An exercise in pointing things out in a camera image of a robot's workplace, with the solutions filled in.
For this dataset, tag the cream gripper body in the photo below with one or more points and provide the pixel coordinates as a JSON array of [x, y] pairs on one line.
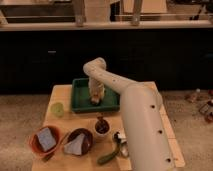
[[97, 93]]

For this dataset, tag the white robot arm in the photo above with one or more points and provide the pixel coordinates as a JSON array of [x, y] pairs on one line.
[[140, 105]]

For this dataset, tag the green plastic tray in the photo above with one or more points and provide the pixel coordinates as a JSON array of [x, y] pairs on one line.
[[81, 103]]

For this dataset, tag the white cup with contents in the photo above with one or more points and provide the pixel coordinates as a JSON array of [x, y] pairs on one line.
[[102, 127]]

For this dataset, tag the dark brown bowl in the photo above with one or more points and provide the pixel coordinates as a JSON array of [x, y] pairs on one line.
[[87, 142]]

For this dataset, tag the grey crumpled cloth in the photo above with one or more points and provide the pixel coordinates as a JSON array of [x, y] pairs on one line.
[[75, 146]]

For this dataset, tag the small metal cup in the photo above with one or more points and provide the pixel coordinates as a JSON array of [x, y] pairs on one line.
[[124, 150]]

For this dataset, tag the blue sponge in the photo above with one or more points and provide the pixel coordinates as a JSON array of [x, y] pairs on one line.
[[46, 139]]

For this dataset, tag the orange bowl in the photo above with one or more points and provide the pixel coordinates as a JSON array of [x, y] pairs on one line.
[[35, 145]]

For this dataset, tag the white handled scoop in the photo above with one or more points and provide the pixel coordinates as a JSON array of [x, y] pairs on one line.
[[119, 135]]

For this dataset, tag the green handled peeler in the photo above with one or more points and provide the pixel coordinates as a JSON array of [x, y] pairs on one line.
[[108, 157]]

